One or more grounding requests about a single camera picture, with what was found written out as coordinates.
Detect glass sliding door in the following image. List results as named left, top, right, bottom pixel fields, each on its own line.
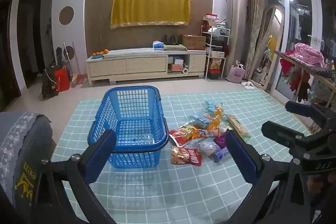
left=262, top=0, right=336, bottom=98

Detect beige media cabinet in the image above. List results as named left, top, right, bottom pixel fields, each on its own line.
left=85, top=48, right=208, bottom=86

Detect wooden clothes rack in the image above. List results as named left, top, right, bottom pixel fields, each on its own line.
left=274, top=50, right=336, bottom=135

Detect arched floor mirror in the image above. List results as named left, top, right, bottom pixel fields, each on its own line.
left=249, top=5, right=285, bottom=90

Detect blue striped snack packet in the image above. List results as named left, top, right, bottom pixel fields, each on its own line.
left=190, top=114, right=212, bottom=128

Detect large red snack packet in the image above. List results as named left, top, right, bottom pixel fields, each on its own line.
left=169, top=126, right=200, bottom=147

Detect cracker sleeve packet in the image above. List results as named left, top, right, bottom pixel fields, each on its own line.
left=227, top=114, right=251, bottom=141

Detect black router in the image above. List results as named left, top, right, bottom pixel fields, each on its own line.
left=164, top=34, right=180, bottom=45

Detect heap of oranges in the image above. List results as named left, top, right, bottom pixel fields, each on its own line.
left=91, top=49, right=109, bottom=59

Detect mop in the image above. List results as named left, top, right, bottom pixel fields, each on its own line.
left=63, top=42, right=74, bottom=77

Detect cardboard box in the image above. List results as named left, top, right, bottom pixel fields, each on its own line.
left=182, top=34, right=207, bottom=50

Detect purple chewing gum pack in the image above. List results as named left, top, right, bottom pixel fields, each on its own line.
left=213, top=148, right=231, bottom=163

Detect pink bag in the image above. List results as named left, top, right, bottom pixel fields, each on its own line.
left=226, top=61, right=246, bottom=83

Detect dark wooden door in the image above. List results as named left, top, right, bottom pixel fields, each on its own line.
left=0, top=0, right=44, bottom=111

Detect red bag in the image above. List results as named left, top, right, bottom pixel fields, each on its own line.
left=54, top=65, right=70, bottom=92

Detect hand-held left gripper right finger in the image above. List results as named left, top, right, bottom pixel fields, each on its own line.
left=220, top=130, right=311, bottom=224

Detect grey embroidered cloth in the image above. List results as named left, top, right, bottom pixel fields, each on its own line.
left=0, top=111, right=54, bottom=214

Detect white shelf rack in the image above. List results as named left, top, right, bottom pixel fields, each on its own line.
left=205, top=26, right=231, bottom=80

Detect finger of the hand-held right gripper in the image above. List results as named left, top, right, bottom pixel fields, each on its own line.
left=285, top=101, right=328, bottom=123
left=261, top=121, right=315, bottom=159

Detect yellow cloth cover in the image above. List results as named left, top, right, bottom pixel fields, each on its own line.
left=110, top=0, right=192, bottom=30

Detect green folded mat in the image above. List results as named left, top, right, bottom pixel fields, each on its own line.
left=163, top=44, right=188, bottom=51

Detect standing air conditioner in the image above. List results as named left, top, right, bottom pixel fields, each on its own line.
left=226, top=0, right=248, bottom=75

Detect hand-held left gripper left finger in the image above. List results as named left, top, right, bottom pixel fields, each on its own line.
left=31, top=129, right=117, bottom=224

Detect broom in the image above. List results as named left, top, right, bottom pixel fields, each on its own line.
left=70, top=42, right=85, bottom=88

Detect teal checked mat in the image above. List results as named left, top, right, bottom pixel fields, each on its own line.
left=51, top=90, right=310, bottom=224

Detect blue plastic basket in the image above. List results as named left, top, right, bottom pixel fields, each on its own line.
left=87, top=85, right=169, bottom=169

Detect red hanging clothes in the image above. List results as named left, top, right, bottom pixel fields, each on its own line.
left=280, top=50, right=311, bottom=102

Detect purple foil snack packet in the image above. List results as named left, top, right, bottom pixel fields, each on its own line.
left=214, top=133, right=229, bottom=149

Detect round brown wall plaque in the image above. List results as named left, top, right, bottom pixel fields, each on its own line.
left=59, top=6, right=74, bottom=25

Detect dark bag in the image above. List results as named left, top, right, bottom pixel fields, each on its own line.
left=41, top=64, right=59, bottom=100

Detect orange white snack packet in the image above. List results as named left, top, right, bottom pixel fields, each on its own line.
left=196, top=128, right=219, bottom=139

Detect small red snack packet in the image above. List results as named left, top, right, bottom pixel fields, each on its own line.
left=171, top=147, right=202, bottom=166

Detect pink cloth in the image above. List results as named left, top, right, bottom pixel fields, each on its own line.
left=293, top=43, right=326, bottom=67

